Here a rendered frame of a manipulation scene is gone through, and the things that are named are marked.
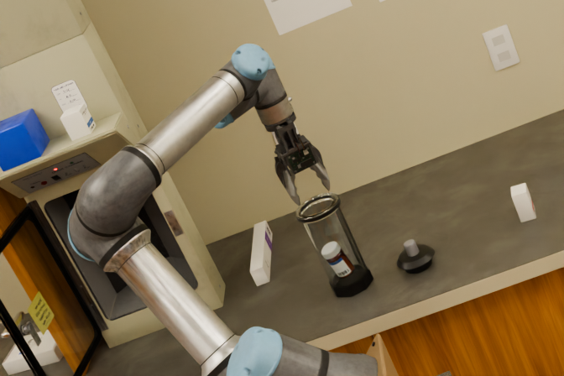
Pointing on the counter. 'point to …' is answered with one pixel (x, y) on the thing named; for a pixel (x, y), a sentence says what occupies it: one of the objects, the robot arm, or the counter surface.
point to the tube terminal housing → (38, 101)
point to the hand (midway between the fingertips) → (311, 192)
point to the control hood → (67, 148)
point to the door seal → (69, 282)
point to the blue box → (21, 139)
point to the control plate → (56, 173)
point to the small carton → (78, 122)
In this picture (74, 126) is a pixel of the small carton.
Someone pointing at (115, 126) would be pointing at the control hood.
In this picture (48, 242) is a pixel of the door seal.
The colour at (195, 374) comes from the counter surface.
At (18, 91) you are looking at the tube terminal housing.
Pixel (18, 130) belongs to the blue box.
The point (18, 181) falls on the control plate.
